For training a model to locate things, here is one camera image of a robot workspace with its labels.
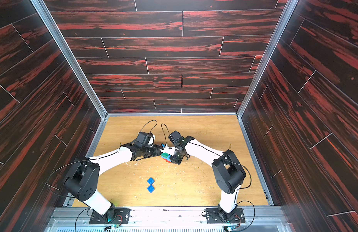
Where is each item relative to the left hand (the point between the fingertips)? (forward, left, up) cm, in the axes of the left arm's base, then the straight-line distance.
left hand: (162, 151), depth 91 cm
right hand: (-2, -10, -2) cm, 10 cm away
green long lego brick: (-3, -2, +1) cm, 3 cm away
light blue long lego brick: (-5, -4, +1) cm, 7 cm away
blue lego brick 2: (-21, +5, -6) cm, 23 cm away
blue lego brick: (-17, +6, -6) cm, 19 cm away
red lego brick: (-5, -4, -2) cm, 7 cm away
